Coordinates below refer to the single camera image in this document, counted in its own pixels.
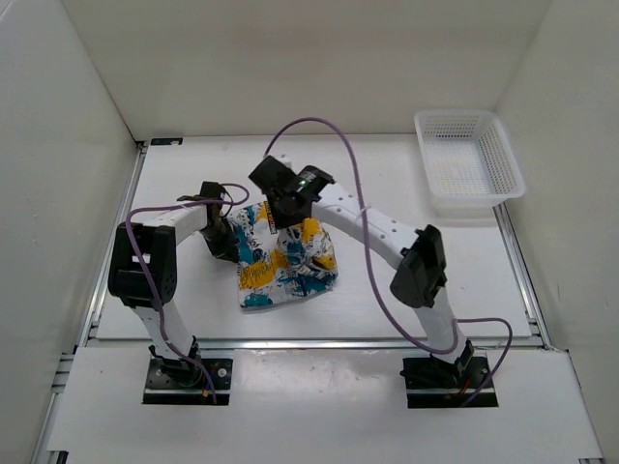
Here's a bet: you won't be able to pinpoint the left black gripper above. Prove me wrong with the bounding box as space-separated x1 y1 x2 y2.
199 217 240 263

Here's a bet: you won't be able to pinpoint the patterned white shorts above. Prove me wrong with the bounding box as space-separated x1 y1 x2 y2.
230 201 339 310

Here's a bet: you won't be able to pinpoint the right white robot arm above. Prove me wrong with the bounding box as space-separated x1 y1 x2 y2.
249 156 474 389

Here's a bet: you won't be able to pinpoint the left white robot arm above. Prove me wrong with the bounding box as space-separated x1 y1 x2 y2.
107 182 239 391

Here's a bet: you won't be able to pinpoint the black corner label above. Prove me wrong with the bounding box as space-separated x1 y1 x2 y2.
150 137 184 146

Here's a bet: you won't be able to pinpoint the white plastic basket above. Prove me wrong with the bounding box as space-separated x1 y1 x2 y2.
414 109 525 218

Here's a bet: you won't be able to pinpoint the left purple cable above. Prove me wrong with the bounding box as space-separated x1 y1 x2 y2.
124 182 251 405

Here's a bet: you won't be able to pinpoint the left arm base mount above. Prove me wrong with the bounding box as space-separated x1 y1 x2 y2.
142 345 233 406

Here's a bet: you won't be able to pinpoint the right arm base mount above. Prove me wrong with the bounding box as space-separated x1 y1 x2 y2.
399 355 499 409

